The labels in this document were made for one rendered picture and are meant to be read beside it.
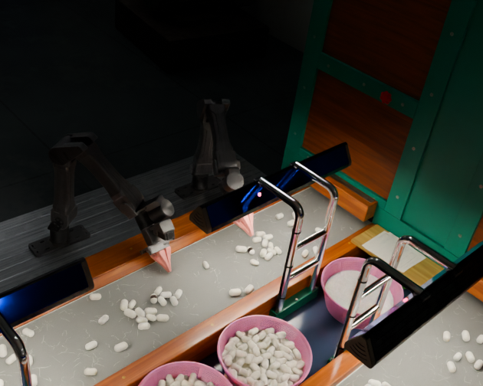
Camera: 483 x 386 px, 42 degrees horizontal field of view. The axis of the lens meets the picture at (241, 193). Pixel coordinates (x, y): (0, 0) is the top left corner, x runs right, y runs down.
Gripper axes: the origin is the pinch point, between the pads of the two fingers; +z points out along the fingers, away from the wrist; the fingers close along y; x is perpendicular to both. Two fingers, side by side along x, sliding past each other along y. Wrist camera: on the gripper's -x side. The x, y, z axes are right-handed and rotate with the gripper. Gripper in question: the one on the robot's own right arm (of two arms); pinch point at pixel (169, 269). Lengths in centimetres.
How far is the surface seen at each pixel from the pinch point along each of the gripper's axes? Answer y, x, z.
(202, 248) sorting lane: 16.6, 3.2, -1.2
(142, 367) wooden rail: -28.8, -17.7, 19.5
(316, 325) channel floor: 27.9, -19.9, 35.7
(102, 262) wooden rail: -15.4, 8.4, -10.9
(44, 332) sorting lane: -42.1, 2.1, 0.4
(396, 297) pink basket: 53, -32, 40
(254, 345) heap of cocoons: 1.8, -23.6, 29.4
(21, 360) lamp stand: -63, -46, 2
